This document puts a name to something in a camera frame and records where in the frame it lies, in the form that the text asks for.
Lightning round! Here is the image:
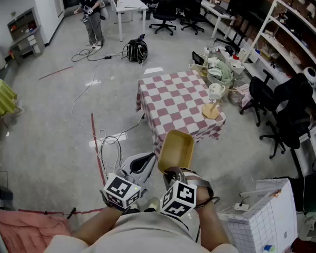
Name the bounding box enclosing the wire mesh basket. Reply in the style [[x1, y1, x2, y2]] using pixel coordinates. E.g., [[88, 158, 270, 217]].
[[227, 80, 247, 106]]

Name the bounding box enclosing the yellow-green covered stool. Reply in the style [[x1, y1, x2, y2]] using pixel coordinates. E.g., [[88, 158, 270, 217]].
[[0, 79, 18, 127]]

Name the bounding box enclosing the grey cabinet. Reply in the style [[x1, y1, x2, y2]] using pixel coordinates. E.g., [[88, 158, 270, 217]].
[[7, 7, 46, 63]]

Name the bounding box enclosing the person's cream shirt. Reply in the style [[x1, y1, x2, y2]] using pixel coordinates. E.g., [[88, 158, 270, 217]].
[[43, 211, 240, 253]]

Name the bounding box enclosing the pink checkered table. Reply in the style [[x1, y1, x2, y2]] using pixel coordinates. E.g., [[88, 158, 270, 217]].
[[135, 70, 226, 152]]

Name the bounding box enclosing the white grid box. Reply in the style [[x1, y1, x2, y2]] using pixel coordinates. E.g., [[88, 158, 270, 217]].
[[218, 178, 299, 253]]

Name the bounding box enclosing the person's right forearm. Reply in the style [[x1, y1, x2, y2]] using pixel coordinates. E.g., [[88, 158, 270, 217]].
[[196, 198, 231, 246]]

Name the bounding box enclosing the small white power strip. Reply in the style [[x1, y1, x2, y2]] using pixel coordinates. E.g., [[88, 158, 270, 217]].
[[234, 201, 251, 212]]

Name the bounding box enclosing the white plastic bin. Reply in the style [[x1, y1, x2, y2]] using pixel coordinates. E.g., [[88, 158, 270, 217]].
[[226, 57, 246, 75]]

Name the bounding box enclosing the person's left forearm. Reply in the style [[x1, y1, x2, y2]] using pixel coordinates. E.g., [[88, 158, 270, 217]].
[[72, 206, 125, 246]]

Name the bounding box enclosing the tan plastic tray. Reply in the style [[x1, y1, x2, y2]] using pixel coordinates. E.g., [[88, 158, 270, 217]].
[[157, 130, 195, 176]]

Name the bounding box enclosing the pink cushion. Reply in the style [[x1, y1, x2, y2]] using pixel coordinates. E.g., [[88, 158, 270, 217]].
[[0, 209, 72, 253]]

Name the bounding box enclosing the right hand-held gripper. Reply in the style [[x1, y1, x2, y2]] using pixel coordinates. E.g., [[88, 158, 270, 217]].
[[160, 167, 214, 218]]

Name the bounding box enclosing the black bag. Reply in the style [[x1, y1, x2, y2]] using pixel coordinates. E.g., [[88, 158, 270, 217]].
[[289, 172, 316, 213]]

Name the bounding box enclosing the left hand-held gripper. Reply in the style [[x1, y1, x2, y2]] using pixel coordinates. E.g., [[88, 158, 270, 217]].
[[103, 152, 157, 210]]

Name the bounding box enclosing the white striped cloth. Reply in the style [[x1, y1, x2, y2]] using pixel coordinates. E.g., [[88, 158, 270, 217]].
[[208, 66, 223, 83]]

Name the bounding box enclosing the long white desk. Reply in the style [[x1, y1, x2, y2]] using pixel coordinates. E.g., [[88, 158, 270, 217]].
[[200, 0, 237, 41]]

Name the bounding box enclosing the green towel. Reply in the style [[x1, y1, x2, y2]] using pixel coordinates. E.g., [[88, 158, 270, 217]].
[[215, 62, 234, 85]]

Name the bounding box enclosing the white shelf unit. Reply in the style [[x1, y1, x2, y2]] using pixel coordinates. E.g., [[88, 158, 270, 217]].
[[241, 0, 316, 170]]

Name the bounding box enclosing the pink cloth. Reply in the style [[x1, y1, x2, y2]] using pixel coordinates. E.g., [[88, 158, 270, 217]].
[[235, 84, 251, 108]]

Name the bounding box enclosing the black backpack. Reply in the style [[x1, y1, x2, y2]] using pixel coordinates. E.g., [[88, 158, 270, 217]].
[[126, 34, 149, 64]]

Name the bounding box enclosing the black laptop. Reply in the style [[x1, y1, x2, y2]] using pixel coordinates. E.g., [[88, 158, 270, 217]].
[[212, 1, 229, 14]]

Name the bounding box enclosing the grey laundry basket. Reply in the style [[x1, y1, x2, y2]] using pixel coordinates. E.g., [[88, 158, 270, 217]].
[[206, 62, 234, 90]]

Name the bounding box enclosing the person's right pale shoe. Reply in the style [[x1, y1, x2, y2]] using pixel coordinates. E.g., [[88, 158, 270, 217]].
[[144, 197, 161, 212]]

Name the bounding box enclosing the black tablet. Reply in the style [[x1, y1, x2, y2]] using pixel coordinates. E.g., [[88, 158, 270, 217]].
[[191, 51, 205, 66]]

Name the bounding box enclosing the black monitor screen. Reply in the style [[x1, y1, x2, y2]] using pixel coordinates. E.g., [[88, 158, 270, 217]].
[[227, 0, 274, 24]]

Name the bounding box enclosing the beige storage box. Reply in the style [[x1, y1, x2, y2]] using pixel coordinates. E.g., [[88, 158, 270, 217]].
[[189, 63, 209, 76]]

